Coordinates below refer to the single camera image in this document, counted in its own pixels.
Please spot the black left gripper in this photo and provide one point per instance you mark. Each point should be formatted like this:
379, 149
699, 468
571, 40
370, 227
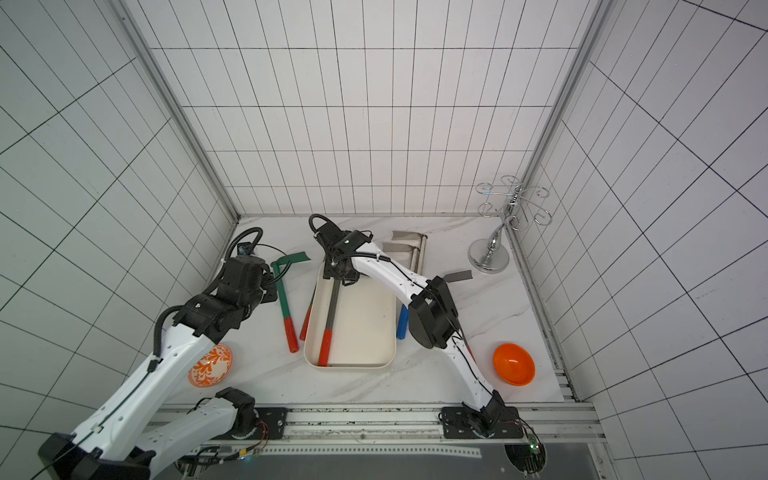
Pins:
271, 289

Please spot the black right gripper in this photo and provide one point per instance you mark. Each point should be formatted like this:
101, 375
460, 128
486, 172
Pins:
341, 268

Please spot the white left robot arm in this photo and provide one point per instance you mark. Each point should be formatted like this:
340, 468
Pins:
114, 442

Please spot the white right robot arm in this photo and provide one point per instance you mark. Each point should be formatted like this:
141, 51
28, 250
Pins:
433, 317

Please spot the green hoe outer left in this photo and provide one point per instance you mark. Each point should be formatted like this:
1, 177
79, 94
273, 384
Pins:
280, 267

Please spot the green hoe beside box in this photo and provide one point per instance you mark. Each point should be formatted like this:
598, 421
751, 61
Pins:
305, 325

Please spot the cream plastic storage box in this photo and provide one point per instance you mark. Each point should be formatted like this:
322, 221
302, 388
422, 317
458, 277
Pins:
364, 330

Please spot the orange patterned white bowl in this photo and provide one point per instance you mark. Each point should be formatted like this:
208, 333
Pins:
213, 368

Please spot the chrome cup rack stand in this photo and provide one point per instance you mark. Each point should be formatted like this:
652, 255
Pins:
511, 203

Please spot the orange plastic bowl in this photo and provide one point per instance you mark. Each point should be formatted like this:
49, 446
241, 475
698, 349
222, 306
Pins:
514, 364

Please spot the chrome hoe blue handle right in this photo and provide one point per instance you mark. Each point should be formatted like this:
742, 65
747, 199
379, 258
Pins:
413, 242

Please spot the chrome hoe blue handle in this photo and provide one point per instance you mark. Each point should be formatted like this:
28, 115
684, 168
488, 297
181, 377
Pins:
413, 242
407, 254

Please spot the chrome hoe blue handle left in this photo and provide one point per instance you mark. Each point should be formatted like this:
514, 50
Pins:
407, 254

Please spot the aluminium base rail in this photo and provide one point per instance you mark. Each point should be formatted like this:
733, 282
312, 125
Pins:
411, 428

